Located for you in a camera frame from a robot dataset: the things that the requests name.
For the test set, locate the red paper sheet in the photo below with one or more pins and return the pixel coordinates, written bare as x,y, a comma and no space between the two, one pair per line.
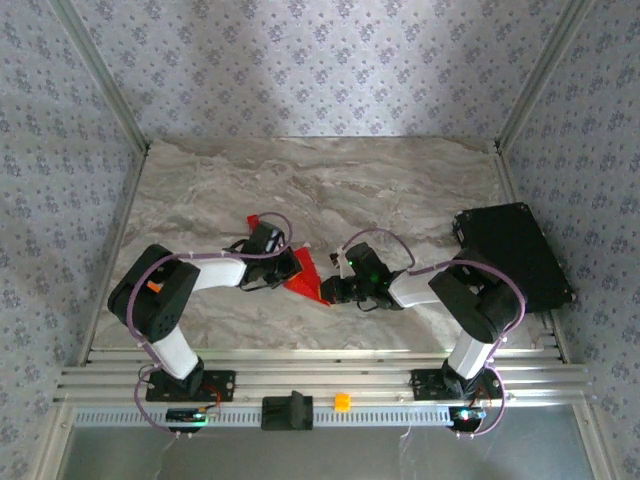
307,280

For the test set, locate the controller board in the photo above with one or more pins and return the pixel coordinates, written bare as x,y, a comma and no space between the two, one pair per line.
185,415
465,417

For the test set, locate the right controller board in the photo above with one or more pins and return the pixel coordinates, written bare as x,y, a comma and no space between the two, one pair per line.
465,417

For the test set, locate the orange curved plastic piece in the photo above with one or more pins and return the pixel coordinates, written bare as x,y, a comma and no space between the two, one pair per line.
155,287

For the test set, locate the small orange block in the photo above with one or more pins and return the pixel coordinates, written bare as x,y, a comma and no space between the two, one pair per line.
342,402

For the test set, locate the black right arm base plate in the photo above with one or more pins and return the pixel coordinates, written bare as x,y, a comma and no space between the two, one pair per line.
425,384

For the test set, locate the small red block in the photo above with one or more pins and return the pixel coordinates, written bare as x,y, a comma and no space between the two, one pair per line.
252,221

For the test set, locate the aluminium rail frame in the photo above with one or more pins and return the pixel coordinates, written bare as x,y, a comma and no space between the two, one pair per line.
350,370

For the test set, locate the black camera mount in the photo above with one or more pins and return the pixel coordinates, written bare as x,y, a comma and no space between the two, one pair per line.
287,412

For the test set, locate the left controller board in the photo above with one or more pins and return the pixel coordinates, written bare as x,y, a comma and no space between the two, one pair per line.
185,415

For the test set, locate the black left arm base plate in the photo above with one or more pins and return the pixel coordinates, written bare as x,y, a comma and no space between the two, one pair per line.
220,385

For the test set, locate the aluminium corner post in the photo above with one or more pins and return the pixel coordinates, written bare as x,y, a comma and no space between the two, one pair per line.
105,75
542,75

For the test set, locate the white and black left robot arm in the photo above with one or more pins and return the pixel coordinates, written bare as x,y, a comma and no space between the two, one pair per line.
220,272

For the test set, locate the black flat case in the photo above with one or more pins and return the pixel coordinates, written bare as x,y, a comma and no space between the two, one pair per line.
515,245

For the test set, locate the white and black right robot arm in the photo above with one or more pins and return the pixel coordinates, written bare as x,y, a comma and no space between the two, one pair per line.
415,292

